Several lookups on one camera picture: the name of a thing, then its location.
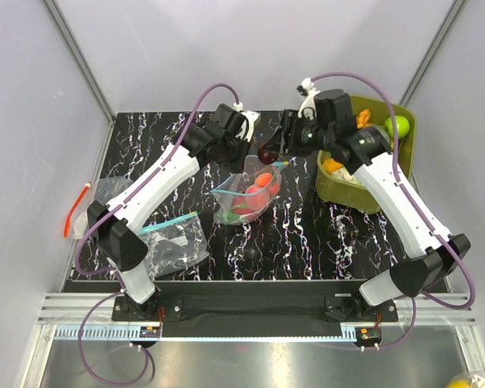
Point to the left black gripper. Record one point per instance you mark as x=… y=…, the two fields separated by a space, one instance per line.
x=238 y=166

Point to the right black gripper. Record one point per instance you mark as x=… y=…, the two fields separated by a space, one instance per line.
x=290 y=123

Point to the dark red plum toy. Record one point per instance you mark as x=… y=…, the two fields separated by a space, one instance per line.
x=267 y=157

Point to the peach toy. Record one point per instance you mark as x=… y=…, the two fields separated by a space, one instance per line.
x=263 y=180
x=256 y=198

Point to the clear bag teal zipper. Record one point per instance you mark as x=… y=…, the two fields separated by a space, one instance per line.
x=236 y=184

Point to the red dragon fruit toy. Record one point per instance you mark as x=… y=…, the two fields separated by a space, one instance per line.
x=239 y=213

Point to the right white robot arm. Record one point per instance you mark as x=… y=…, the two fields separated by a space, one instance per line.
x=325 y=122

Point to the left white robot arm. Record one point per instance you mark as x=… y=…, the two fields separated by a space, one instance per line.
x=113 y=227

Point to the clear bag on stack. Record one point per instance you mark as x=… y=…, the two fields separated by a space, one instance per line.
x=174 y=245

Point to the clear bag orange zipper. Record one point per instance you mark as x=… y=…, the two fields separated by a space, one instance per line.
x=103 y=191

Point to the olive green plastic bin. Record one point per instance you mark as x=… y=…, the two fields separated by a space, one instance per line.
x=342 y=192

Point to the black marbled table mat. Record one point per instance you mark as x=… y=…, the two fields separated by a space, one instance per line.
x=299 y=237

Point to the green apple toy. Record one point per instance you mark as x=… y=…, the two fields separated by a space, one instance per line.
x=402 y=125

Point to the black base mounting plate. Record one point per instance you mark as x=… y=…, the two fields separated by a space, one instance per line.
x=179 y=300

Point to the yellow lemon toy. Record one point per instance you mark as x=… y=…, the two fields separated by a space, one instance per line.
x=459 y=383

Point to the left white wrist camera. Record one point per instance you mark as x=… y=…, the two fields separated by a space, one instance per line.
x=251 y=120

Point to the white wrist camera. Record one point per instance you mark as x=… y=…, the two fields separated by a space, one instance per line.
x=251 y=120
x=308 y=91

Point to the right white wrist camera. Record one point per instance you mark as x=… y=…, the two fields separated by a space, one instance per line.
x=308 y=91

